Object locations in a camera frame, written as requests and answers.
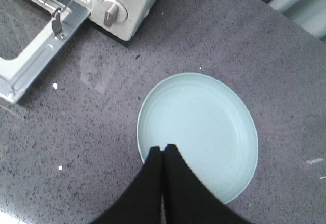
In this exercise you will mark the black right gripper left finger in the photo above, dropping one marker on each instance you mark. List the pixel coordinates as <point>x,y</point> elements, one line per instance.
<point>141,201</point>

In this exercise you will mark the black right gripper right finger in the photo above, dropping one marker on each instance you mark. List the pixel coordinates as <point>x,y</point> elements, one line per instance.
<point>186,199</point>

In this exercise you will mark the glass oven door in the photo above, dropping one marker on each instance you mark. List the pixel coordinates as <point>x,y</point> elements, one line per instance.
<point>18,74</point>

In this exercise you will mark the lower oven control knob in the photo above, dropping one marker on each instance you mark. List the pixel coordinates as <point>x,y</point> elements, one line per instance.
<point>114,12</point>

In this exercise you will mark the white Toshiba toaster oven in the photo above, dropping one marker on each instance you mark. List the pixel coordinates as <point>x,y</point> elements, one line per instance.
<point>137,11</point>

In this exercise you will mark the light green round plate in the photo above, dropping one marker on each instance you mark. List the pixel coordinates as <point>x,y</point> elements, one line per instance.
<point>211,127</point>

